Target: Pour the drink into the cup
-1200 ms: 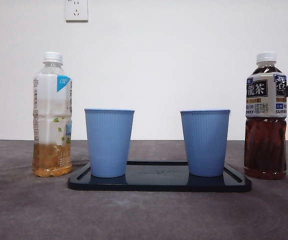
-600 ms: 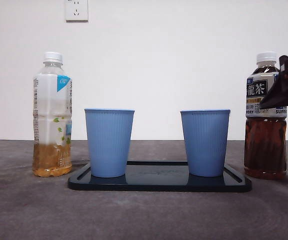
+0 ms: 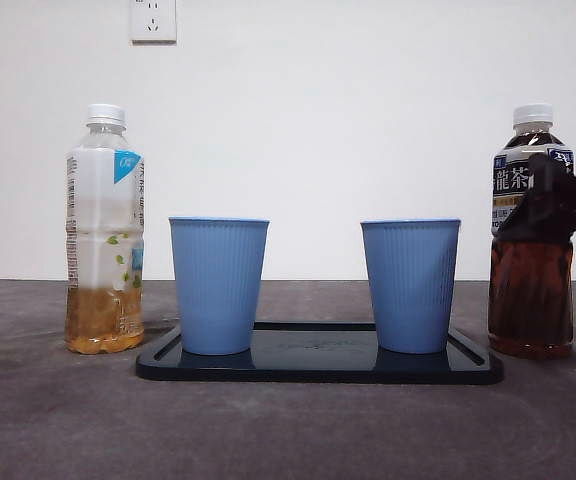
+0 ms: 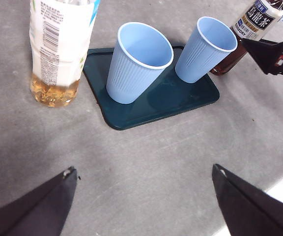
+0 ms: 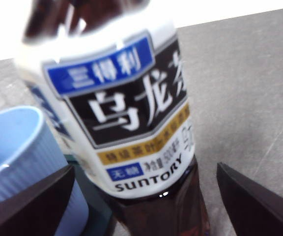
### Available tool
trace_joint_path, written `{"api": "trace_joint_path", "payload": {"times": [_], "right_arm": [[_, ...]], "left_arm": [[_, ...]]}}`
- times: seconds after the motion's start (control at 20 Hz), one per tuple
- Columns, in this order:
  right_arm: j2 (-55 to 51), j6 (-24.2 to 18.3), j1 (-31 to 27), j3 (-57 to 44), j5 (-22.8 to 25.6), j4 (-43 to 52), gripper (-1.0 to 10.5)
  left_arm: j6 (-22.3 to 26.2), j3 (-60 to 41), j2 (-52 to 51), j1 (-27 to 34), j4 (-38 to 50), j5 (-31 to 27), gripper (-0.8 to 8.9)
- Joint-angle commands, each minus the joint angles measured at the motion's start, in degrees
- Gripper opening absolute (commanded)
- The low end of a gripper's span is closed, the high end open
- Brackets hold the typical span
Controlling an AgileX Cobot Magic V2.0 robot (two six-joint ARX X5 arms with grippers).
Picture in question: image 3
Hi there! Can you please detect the dark oolong tea bottle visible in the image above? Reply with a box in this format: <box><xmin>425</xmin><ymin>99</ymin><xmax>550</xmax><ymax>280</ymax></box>
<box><xmin>486</xmin><ymin>103</ymin><xmax>576</xmax><ymax>359</ymax></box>

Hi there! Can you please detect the pale tea bottle white label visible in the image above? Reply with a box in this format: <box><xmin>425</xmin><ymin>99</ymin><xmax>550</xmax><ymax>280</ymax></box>
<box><xmin>63</xmin><ymin>103</ymin><xmax>147</xmax><ymax>356</ymax></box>

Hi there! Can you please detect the blue ribbed cup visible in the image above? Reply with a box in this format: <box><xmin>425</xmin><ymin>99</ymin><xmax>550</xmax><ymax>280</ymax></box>
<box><xmin>359</xmin><ymin>217</ymin><xmax>463</xmax><ymax>355</ymax></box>
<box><xmin>167</xmin><ymin>216</ymin><xmax>271</xmax><ymax>357</ymax></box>

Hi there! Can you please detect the dark blue tray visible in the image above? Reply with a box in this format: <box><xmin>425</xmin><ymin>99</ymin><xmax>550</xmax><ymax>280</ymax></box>
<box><xmin>134</xmin><ymin>322</ymin><xmax>505</xmax><ymax>385</ymax></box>

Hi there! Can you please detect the white wall socket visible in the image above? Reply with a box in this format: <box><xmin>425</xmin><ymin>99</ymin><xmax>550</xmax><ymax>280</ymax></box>
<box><xmin>129</xmin><ymin>0</ymin><xmax>178</xmax><ymax>44</ymax></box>

